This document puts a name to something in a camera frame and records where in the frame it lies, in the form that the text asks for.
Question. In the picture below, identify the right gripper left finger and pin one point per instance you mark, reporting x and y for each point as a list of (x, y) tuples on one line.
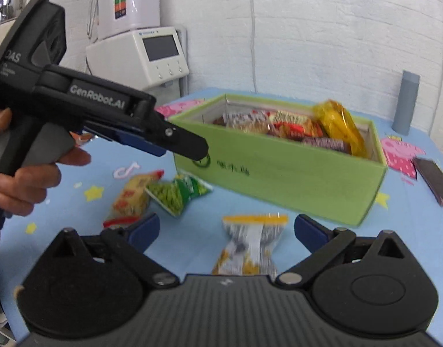
[(85, 286)]

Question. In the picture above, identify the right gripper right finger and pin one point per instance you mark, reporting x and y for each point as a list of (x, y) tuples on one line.
[(361, 282)]

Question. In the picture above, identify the orange red snack packet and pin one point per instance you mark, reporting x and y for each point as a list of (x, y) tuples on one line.
[(132, 201)]

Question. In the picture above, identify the green pea snack packet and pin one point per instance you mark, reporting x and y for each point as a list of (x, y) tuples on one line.
[(174, 195)]

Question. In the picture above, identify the yellow topped clear packet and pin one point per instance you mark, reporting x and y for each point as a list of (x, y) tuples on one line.
[(252, 239)]

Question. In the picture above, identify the large yellow snack bag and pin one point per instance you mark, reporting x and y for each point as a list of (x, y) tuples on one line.
[(340, 127)]

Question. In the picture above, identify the orange noodle snack packet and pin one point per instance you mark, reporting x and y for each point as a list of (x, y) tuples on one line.
[(293, 126)]

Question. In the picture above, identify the brown transparent snack packet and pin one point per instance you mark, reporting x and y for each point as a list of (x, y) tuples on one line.
[(252, 121)]

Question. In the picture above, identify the dark red snack packet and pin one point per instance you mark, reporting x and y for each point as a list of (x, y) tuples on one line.
[(328, 143)]

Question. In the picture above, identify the person's left hand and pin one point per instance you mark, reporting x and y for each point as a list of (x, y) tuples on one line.
[(28, 187)]

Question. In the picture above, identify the blue cartoon tablecloth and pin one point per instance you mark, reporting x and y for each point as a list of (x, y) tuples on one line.
[(192, 242)]

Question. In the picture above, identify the white water dispenser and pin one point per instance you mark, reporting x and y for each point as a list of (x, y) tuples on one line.
[(142, 59)]

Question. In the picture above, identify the dark smartphone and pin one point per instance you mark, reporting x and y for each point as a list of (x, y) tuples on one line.
[(432, 175)]

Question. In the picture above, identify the green cardboard box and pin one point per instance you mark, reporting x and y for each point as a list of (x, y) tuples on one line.
[(317, 181)]

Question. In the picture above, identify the white water purifier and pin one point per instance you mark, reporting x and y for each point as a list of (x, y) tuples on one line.
[(111, 17)]

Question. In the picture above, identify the grey cylindrical bottle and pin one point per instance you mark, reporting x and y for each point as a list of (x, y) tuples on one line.
[(406, 103)]

